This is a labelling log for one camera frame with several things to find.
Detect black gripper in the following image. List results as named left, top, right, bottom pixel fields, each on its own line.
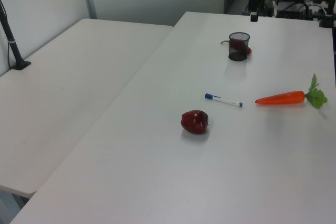
left=248, top=0, right=260, bottom=22

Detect white marker with blue cap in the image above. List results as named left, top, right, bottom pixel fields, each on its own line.
left=205, top=93, right=244, bottom=108

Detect red toy chili pepper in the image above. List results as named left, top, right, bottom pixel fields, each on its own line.
left=220, top=38, right=253, bottom=55

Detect black mesh pen cup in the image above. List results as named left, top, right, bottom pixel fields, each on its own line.
left=228, top=32, right=250, bottom=61

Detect orange toy carrot green leaves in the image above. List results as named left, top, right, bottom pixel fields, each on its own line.
left=255, top=73, right=328, bottom=110

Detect dark red toy apple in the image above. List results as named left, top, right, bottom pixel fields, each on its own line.
left=180, top=110, right=211, bottom=135

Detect black camera stand clamp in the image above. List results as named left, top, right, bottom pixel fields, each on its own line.
left=318, top=0, right=336, bottom=28

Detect black camera stand pole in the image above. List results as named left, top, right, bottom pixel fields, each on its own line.
left=0, top=0, right=32, bottom=71

